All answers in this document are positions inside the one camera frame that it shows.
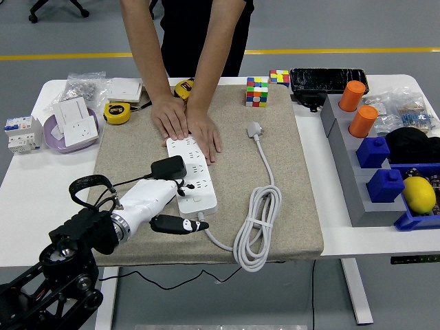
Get white wall switch box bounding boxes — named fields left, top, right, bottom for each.
left=106, top=78, right=144, bottom=104

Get white switch plate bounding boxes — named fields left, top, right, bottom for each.
left=52, top=97, right=91, bottom=135

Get clear bag small parts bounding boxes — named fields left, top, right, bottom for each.
left=362, top=94, right=393, bottom=137

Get white table leg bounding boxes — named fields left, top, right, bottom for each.
left=94, top=266, right=120, bottom=330
left=340, top=257, right=375, bottom=326

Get blue plastic bin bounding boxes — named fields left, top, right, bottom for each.
left=388, top=163, right=440, bottom=232

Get person's left hand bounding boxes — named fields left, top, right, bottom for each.
left=185, top=104, right=223, bottom=166

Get white wall socket panel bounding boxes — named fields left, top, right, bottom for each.
left=61, top=116, right=99, bottom=147

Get black cloth bundle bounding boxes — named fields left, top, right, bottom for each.
left=384, top=126, right=440, bottom=165

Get yellow lemon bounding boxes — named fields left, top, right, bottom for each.
left=401, top=175, right=437, bottom=216

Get thin black adapter cord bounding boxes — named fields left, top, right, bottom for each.
left=98, top=173, right=244, bottom=292

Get large colourful puzzle cube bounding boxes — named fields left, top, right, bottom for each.
left=244, top=76, right=270, bottom=108

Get black hanging table cable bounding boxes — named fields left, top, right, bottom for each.
left=311, top=258, right=317, bottom=330

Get white blue circuit breaker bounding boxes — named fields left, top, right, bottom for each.
left=3, top=115, right=44, bottom=155

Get white power strip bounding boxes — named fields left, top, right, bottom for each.
left=166, top=135, right=218, bottom=219

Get black office chair base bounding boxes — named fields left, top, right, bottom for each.
left=28, top=0, right=90, bottom=24

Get black plastic bracket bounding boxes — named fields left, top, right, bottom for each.
left=291, top=91, right=327, bottom=113

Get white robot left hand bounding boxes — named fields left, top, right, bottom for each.
left=118, top=178, right=210, bottom=239

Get grey peg block board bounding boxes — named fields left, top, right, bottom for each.
left=319, top=94, right=408, bottom=228

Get black table control panel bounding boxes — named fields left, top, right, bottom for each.
left=390, top=254, right=440, bottom=265

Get grey-brown fabric mat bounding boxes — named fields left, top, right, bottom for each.
left=77, top=84, right=325, bottom=267

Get dark circuit board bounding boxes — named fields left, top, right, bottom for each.
left=424, top=173, right=440, bottom=217

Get person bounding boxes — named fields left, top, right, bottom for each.
left=159, top=0, right=255, bottom=78

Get small colourful puzzle cube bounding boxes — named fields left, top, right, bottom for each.
left=268, top=69, right=290, bottom=89

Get yellow black tape measure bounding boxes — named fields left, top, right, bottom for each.
left=174, top=78, right=195, bottom=102

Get person's right hand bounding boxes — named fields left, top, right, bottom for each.
left=150, top=93, right=190, bottom=142

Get orange cylinder peg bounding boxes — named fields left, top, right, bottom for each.
left=348, top=104, right=379, bottom=138
left=338, top=80, right=366, bottom=113

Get clear bag of screws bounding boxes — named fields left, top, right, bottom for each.
left=43, top=71, right=113, bottom=113

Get black plug adapter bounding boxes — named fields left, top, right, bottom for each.
left=150, top=155, right=188, bottom=180

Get blue square peg block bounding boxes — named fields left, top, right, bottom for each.
left=355, top=136, right=391, bottom=169
left=365, top=168, right=406, bottom=204

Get purple plastic bowl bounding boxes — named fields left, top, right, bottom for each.
left=43, top=108, right=100, bottom=155

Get white power strip cord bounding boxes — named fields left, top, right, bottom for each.
left=196, top=120, right=283, bottom=273

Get black plastic tray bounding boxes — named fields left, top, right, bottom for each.
left=289, top=67, right=371, bottom=96

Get clear bag of resistors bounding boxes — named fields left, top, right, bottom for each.
left=391, top=91, right=440, bottom=135

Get yellow tape measure with strap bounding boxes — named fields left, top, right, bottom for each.
left=102, top=100, right=152, bottom=125

